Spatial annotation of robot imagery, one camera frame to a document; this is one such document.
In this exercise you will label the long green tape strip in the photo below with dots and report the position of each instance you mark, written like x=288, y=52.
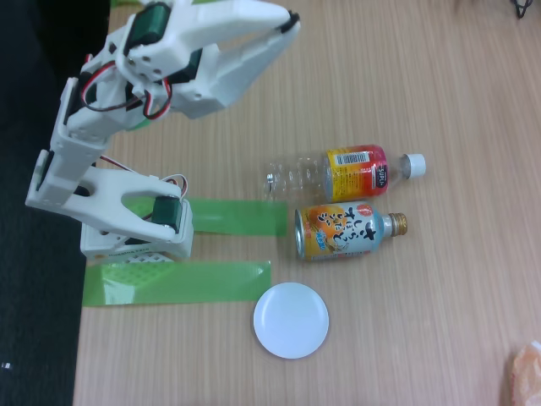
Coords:
x=203, y=283

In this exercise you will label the green tape piece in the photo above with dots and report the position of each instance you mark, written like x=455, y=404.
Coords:
x=211, y=5

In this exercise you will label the clear plastic bottle orange label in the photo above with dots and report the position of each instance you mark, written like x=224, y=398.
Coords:
x=355, y=173

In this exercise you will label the orange drink bottle can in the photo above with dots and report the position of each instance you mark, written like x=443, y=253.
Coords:
x=338, y=232

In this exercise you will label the short green tape strip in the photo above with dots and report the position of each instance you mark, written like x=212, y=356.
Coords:
x=241, y=216

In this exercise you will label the orange plastic bag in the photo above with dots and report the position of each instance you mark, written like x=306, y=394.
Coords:
x=526, y=376

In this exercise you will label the small white round plate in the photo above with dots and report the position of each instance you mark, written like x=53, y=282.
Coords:
x=291, y=320

